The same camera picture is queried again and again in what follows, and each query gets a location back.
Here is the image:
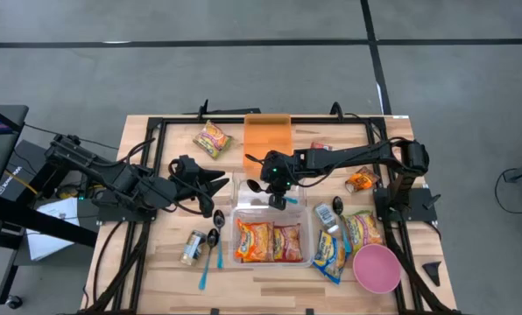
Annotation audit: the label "pink bowl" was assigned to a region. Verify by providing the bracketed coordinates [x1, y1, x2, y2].
[352, 243, 402, 295]

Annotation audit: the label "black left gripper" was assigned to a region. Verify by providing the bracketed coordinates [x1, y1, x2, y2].
[174, 154, 230, 200]

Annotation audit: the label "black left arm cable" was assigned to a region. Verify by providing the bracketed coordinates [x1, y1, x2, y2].
[167, 157, 215, 219]

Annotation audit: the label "orange transparent tray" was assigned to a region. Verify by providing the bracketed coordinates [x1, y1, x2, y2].
[242, 113, 293, 179]

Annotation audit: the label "black floor stand beam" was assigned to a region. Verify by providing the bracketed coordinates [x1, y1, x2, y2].
[0, 205, 99, 249]

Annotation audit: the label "small orange snack packet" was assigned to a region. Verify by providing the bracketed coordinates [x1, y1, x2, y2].
[344, 165, 381, 194]

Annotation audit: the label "orange ramen packet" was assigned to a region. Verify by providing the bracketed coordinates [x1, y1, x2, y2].
[234, 218, 275, 263]

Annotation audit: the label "large clear plastic bin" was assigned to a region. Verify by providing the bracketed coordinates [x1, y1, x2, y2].
[229, 205, 314, 269]

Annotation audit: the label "seasoning jar white lid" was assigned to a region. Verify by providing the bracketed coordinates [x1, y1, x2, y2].
[180, 229, 208, 267]

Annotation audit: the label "white paper sheets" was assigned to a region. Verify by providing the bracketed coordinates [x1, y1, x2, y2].
[25, 196, 81, 263]

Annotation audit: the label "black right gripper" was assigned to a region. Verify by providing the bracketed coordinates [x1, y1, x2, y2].
[259, 150, 300, 212]

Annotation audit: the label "small clear plastic container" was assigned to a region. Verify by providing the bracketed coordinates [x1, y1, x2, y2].
[232, 168, 308, 211]

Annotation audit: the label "small glass spice bottle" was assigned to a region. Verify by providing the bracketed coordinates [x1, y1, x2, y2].
[313, 201, 340, 235]

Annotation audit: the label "green ramen packet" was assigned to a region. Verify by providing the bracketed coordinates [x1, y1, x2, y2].
[192, 120, 234, 160]
[342, 209, 384, 255]

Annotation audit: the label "black computer box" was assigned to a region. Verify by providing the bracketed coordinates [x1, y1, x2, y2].
[0, 139, 72, 202]

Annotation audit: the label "blue ramen packet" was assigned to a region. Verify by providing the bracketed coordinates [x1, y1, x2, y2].
[312, 230, 349, 285]

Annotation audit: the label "black floor cable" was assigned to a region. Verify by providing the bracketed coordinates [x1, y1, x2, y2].
[493, 159, 522, 215]

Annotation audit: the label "black plastic wedge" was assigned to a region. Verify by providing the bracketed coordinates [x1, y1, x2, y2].
[421, 261, 442, 288]

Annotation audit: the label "red yellow ramen packet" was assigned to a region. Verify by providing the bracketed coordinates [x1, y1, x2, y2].
[272, 223, 305, 263]

